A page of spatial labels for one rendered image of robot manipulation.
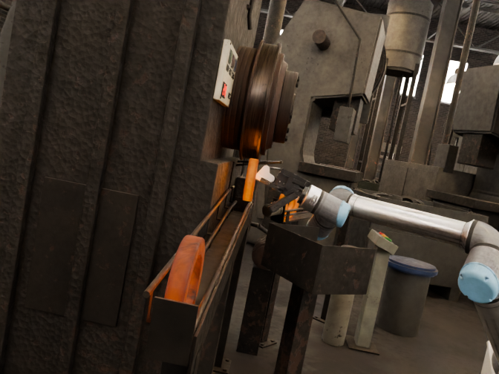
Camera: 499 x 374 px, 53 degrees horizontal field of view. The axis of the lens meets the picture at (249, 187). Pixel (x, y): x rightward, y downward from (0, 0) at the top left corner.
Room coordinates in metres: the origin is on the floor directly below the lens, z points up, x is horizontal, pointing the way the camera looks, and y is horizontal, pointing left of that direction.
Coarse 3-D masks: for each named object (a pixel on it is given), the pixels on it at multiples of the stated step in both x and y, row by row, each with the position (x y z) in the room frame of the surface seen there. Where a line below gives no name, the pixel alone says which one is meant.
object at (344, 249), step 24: (288, 240) 1.44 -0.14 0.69; (312, 240) 1.35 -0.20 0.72; (264, 264) 1.52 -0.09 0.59; (288, 264) 1.42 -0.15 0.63; (312, 264) 1.33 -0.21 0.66; (336, 264) 1.35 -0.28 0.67; (360, 264) 1.39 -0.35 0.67; (312, 288) 1.31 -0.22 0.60; (336, 288) 1.36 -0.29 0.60; (360, 288) 1.40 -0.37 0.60; (288, 312) 1.50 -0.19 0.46; (312, 312) 1.48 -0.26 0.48; (288, 336) 1.48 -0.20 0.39; (288, 360) 1.46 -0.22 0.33
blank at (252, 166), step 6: (252, 162) 1.73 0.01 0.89; (252, 168) 1.71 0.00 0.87; (252, 174) 1.70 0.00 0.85; (246, 180) 1.70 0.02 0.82; (252, 180) 1.70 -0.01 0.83; (246, 186) 1.70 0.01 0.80; (252, 186) 1.70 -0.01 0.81; (246, 192) 1.71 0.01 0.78; (252, 192) 1.71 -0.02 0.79; (246, 198) 1.73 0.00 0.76
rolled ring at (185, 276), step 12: (192, 240) 0.86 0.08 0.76; (204, 240) 0.92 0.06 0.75; (180, 252) 0.83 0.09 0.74; (192, 252) 0.83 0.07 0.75; (204, 252) 0.95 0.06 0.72; (180, 264) 0.81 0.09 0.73; (192, 264) 0.82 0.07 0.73; (180, 276) 0.80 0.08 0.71; (192, 276) 0.94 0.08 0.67; (168, 288) 0.80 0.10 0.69; (180, 288) 0.80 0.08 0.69; (192, 288) 0.94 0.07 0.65; (180, 300) 0.79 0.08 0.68; (192, 300) 0.93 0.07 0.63
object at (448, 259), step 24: (360, 192) 4.14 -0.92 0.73; (456, 216) 3.99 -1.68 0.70; (480, 216) 4.04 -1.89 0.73; (336, 240) 4.41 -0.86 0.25; (360, 240) 3.95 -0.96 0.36; (408, 240) 3.91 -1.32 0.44; (432, 240) 3.95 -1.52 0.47; (432, 264) 3.97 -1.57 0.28; (456, 264) 4.01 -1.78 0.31; (432, 288) 4.27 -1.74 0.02; (456, 288) 4.03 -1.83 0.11
